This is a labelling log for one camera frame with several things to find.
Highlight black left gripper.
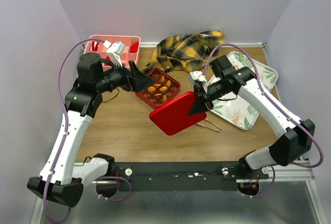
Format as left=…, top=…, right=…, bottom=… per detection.
left=96, top=58, right=156, bottom=93

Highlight pink tongs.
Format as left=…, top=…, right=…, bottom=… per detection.
left=195, top=118, right=222, bottom=132

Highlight red cookie box with tray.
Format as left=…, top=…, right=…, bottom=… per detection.
left=136, top=68, right=180, bottom=109

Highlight red box lid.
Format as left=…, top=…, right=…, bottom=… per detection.
left=149, top=92, right=207, bottom=136

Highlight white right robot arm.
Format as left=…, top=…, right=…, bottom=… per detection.
left=188, top=55, right=315, bottom=178

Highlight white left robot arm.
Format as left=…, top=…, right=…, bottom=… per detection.
left=27, top=53, right=155, bottom=207

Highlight red item upper compartment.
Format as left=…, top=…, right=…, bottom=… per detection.
left=129, top=42, right=139, bottom=53

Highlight red item compartment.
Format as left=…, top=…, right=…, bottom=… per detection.
left=129, top=42, right=139, bottom=53
left=104, top=56, right=114, bottom=67

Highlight floral serving tray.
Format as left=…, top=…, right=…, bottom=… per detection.
left=211, top=51, right=278, bottom=130

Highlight red item lower compartment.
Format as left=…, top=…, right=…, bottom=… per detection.
left=104, top=56, right=114, bottom=67

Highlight yellow plaid shirt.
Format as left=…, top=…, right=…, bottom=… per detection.
left=141, top=31, right=225, bottom=74

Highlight red white striped item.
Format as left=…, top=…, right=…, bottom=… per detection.
left=90, top=41, right=99, bottom=52

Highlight pink divided organizer box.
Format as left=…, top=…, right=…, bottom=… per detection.
left=83, top=35, right=141, bottom=69

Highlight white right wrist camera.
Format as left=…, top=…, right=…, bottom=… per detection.
left=189, top=71, right=207, bottom=92

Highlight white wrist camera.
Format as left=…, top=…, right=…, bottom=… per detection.
left=103, top=40, right=127, bottom=67
left=189, top=71, right=207, bottom=92

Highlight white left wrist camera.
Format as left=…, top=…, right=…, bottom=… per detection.
left=103, top=40, right=127, bottom=67

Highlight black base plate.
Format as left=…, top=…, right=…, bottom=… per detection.
left=107, top=161, right=269, bottom=192

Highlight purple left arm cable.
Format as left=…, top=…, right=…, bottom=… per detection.
left=42, top=39, right=114, bottom=223

